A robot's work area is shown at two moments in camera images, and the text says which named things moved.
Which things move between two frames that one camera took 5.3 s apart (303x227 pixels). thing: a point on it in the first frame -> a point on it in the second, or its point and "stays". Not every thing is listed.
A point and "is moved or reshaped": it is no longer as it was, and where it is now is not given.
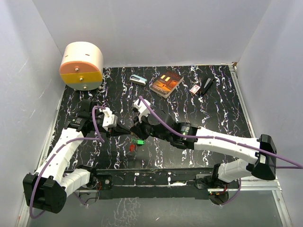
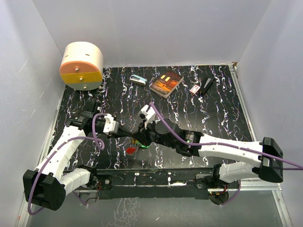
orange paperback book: [166, 83] stays
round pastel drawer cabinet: [81, 67] stays
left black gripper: [118, 130] stays
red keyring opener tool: [132, 147] is moved or reshaped
